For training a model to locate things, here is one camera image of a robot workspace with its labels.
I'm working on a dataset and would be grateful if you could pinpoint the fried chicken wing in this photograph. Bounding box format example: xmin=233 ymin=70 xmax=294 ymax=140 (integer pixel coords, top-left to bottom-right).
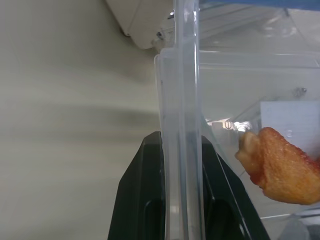
xmin=234 ymin=126 xmax=320 ymax=206

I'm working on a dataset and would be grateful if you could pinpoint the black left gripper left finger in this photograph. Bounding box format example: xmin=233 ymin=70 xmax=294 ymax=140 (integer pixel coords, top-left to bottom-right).
xmin=107 ymin=131 xmax=167 ymax=240

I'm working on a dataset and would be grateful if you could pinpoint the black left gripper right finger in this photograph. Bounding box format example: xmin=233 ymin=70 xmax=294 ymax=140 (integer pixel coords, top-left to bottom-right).
xmin=199 ymin=136 xmax=272 ymax=240

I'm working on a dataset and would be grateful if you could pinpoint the clear plastic food container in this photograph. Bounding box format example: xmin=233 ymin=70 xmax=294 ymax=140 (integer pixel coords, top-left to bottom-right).
xmin=153 ymin=0 xmax=320 ymax=240

